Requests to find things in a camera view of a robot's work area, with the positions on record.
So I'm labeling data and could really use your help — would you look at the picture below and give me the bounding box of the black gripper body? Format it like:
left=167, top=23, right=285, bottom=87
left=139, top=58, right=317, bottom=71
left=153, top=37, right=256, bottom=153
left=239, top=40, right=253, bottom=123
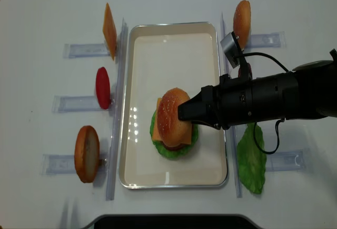
left=200, top=74, right=253, bottom=130

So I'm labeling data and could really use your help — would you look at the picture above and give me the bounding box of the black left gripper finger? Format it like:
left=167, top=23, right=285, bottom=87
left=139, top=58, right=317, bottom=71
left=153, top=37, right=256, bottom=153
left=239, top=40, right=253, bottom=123
left=179, top=117, right=219, bottom=128

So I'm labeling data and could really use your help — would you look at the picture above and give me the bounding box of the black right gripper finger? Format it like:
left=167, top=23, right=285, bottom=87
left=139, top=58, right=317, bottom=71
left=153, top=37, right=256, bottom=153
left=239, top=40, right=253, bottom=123
left=177, top=92, right=207, bottom=120

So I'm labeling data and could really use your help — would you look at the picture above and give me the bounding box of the sesame bun top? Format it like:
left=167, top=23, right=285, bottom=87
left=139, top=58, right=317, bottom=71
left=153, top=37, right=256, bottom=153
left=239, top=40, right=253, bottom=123
left=156, top=87, right=192, bottom=146

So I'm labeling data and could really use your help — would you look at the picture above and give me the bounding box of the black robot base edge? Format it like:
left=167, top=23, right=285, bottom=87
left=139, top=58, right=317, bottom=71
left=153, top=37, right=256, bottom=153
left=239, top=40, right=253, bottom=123
left=89, top=214, right=258, bottom=228

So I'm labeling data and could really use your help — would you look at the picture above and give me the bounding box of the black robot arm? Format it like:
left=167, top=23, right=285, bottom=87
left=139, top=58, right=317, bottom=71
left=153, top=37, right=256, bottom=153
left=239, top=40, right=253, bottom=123
left=177, top=49, right=336, bottom=130

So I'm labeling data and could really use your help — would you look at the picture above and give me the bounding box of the meat patty on burger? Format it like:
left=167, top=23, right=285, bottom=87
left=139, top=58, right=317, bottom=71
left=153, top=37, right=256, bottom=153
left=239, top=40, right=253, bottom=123
left=162, top=142, right=182, bottom=147

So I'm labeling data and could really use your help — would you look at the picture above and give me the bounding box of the tomato slice on burger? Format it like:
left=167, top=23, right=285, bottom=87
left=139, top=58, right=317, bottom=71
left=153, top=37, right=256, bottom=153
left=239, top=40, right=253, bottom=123
left=164, top=144, right=186, bottom=151

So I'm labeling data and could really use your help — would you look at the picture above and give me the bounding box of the lettuce leaf on burger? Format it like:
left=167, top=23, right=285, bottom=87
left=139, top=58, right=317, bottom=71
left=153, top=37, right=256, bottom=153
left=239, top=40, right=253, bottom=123
left=150, top=112, right=199, bottom=160

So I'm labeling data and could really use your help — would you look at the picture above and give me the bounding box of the upright green lettuce leaf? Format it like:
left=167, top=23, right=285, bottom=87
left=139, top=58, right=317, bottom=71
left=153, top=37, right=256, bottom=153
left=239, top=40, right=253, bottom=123
left=236, top=123, right=266, bottom=194

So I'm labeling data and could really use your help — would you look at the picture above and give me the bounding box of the upright red tomato slice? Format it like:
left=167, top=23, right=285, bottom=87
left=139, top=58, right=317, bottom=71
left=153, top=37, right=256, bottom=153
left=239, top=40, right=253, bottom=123
left=95, top=67, right=111, bottom=109

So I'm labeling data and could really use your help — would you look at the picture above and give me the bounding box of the upright cheese slice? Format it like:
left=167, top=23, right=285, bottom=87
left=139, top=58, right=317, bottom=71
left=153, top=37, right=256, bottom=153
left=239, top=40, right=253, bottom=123
left=102, top=3, right=117, bottom=60

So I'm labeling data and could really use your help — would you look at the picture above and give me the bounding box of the white rectangular serving tray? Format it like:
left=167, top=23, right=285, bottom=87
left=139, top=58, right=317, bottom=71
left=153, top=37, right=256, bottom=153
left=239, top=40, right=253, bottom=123
left=118, top=22, right=227, bottom=189

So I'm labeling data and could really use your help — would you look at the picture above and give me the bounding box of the right clear plastic rack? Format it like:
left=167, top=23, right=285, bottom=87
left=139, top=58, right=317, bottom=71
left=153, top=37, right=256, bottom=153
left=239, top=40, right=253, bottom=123
left=219, top=11, right=313, bottom=198

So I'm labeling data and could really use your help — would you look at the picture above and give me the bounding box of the clear plastic rack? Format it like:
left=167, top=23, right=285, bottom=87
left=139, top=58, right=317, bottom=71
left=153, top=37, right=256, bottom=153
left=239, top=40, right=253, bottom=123
left=41, top=21, right=128, bottom=201
left=219, top=11, right=313, bottom=198

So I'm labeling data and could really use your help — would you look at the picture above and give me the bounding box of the far upright bun top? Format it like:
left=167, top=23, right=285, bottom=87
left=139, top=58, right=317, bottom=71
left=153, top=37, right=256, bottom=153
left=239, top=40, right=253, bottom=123
left=233, top=0, right=251, bottom=49

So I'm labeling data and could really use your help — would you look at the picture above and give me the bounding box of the upright bun bottom slice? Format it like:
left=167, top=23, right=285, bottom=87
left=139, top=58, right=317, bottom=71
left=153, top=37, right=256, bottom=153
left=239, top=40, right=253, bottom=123
left=74, top=125, right=100, bottom=183

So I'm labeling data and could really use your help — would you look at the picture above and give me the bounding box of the left clear plastic rack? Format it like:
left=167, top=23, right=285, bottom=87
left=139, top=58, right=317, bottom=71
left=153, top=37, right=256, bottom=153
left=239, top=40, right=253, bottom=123
left=41, top=21, right=128, bottom=201

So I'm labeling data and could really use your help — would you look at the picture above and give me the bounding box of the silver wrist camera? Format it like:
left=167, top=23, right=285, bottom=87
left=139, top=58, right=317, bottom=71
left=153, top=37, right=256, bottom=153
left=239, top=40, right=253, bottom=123
left=220, top=32, right=243, bottom=68

